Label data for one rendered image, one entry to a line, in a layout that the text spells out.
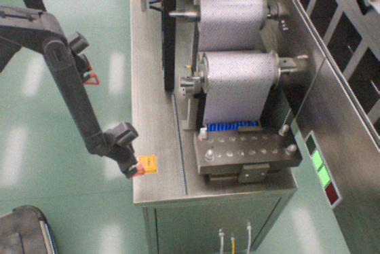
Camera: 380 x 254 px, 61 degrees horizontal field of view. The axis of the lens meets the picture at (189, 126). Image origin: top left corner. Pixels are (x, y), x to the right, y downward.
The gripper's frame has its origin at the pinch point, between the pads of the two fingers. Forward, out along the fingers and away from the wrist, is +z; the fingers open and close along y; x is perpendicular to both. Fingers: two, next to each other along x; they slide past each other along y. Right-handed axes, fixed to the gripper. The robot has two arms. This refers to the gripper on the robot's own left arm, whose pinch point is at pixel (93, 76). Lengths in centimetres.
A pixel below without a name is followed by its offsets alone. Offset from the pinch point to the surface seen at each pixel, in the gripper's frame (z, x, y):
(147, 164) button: 13.4, 1.3, -44.9
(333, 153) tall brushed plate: 5, -54, -86
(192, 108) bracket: 15.8, -26.4, -35.0
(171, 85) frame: 26.9, -23.7, -9.1
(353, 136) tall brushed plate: -5, -59, -88
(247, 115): 22, -42, -50
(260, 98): 15, -50, -51
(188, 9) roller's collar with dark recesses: -9, -49, -15
